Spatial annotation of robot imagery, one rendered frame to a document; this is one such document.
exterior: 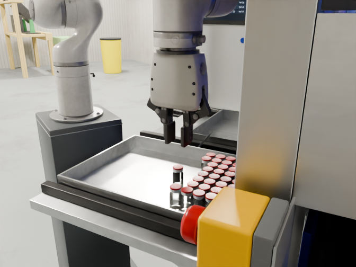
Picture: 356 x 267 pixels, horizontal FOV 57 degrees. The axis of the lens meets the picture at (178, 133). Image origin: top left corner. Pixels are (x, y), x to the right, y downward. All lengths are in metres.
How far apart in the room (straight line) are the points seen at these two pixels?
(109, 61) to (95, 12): 6.17
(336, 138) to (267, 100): 0.07
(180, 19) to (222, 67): 0.94
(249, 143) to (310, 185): 0.08
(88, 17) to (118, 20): 8.46
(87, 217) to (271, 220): 0.36
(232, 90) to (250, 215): 1.16
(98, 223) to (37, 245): 1.51
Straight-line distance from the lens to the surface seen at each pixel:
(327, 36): 0.33
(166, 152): 0.82
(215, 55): 1.47
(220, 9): 0.60
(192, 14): 0.55
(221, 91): 1.48
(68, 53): 1.16
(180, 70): 0.56
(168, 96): 0.58
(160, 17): 0.55
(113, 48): 7.30
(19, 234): 2.21
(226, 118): 1.10
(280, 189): 0.38
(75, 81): 1.18
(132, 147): 0.85
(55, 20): 1.15
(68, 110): 1.20
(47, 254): 2.00
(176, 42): 0.54
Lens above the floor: 1.21
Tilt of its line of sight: 20 degrees down
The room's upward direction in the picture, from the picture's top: straight up
